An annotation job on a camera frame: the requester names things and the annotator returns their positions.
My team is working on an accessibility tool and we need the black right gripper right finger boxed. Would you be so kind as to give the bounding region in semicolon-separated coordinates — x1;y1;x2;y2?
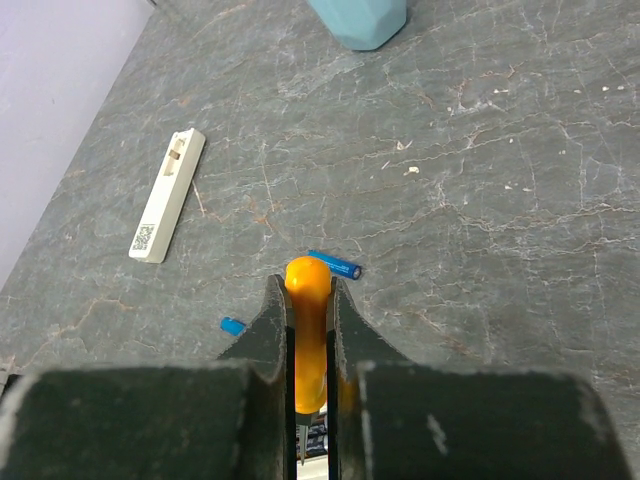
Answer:
327;278;632;479

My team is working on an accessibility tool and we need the yellow handled screwdriver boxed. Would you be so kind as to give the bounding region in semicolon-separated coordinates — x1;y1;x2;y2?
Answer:
285;256;331;464

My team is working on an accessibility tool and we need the light blue cup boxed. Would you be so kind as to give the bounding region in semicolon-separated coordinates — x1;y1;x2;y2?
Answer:
308;0;408;51

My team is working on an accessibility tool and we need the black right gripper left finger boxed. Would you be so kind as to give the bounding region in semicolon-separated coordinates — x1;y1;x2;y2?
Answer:
1;275;296;479

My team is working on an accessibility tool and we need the blue battery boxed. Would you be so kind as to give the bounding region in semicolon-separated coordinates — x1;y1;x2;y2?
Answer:
308;250;362;280
220;317;246;337

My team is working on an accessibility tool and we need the white remote control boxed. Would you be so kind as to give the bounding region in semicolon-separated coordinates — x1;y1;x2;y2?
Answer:
296;405;329;480

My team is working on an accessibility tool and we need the white remote with QR label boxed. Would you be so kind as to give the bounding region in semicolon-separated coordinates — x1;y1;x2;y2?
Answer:
128;128;206;264

